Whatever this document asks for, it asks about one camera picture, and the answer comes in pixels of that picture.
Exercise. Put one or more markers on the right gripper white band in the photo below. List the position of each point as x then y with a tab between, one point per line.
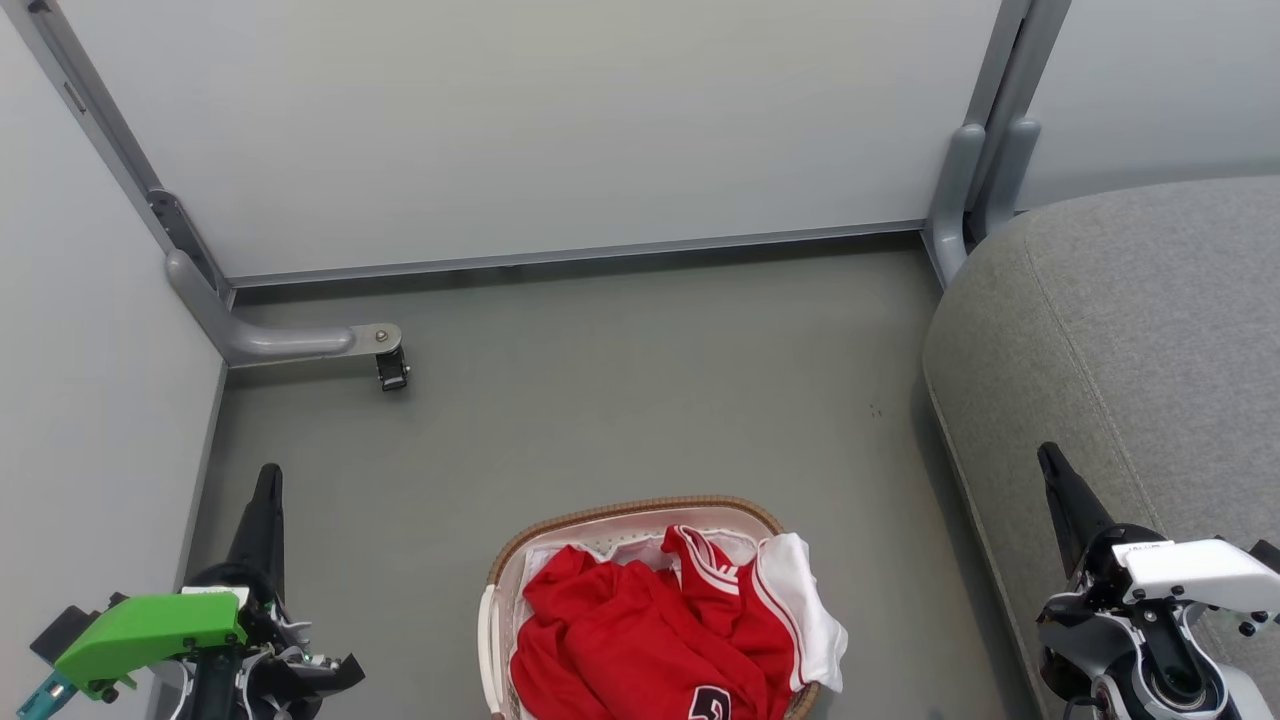
1190	572

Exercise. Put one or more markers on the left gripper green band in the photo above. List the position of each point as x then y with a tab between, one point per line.
150	630

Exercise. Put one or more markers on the red jersey white trim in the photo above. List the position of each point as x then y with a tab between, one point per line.
760	620

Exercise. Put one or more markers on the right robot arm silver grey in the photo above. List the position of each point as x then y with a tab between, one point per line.
1075	650

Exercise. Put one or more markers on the grey fabric sofa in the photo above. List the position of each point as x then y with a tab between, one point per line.
1150	330

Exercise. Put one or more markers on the grey partition leg with foot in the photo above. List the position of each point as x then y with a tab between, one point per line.
250	342

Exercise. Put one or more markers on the small black caster wheel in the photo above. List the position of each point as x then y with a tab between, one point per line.
392	372

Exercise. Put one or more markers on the woven laundry basket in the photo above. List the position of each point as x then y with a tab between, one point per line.
600	512

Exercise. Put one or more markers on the grey partition double post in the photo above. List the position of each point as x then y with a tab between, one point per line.
955	200

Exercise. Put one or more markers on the grey partition bottom rail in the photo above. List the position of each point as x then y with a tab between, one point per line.
570	255

